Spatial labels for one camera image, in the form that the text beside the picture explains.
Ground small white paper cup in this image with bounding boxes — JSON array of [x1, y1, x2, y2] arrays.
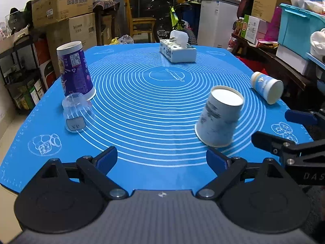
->
[[250, 71, 284, 105]]

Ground drink bottles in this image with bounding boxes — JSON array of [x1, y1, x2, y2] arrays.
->
[[234, 17, 245, 36]]

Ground white blue tissue box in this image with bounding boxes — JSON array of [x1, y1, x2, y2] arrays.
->
[[159, 30, 197, 63]]

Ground white chest freezer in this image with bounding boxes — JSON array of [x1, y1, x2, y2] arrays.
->
[[197, 0, 240, 50]]

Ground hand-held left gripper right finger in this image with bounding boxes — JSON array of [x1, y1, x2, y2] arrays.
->
[[197, 148, 286, 200]]

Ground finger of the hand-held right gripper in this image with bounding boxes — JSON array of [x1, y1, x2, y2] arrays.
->
[[251, 131, 292, 158], [285, 108, 325, 130]]

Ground white paper cup grey print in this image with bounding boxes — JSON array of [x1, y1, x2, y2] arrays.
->
[[195, 86, 245, 148]]

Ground flat white box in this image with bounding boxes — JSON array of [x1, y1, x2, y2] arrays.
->
[[275, 44, 313, 75]]

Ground purple paper cup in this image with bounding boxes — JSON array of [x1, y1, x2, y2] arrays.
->
[[56, 41, 96, 101]]

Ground black metal shelf rack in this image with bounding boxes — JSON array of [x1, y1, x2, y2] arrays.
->
[[0, 34, 49, 110]]

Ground magenta bag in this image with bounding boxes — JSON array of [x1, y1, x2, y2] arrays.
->
[[265, 6, 282, 41]]

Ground blue silicone baking mat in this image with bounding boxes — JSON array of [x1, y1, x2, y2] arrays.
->
[[0, 43, 314, 194]]

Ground taped cardboard box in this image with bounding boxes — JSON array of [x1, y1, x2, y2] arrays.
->
[[31, 0, 94, 28]]

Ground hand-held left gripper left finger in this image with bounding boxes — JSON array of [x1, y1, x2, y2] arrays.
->
[[41, 146, 127, 201]]

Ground white cloth bundle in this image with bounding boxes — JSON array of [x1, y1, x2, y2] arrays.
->
[[310, 28, 325, 58]]

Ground wooden chair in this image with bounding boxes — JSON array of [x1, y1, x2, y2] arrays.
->
[[126, 0, 156, 44]]

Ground large plain cardboard box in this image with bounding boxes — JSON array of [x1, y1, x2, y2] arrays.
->
[[46, 13, 98, 74]]

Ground dark wooden side table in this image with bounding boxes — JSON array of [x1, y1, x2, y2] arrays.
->
[[231, 33, 318, 102]]

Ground black green bicycle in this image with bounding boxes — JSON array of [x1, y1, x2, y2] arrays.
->
[[141, 0, 198, 47]]

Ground clear plastic cup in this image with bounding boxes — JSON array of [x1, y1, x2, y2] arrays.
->
[[62, 93, 95, 133]]

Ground teal plastic storage bin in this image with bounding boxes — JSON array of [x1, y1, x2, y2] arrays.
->
[[277, 3, 325, 59]]

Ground green white carton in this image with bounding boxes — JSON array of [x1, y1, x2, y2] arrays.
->
[[240, 14, 266, 45]]

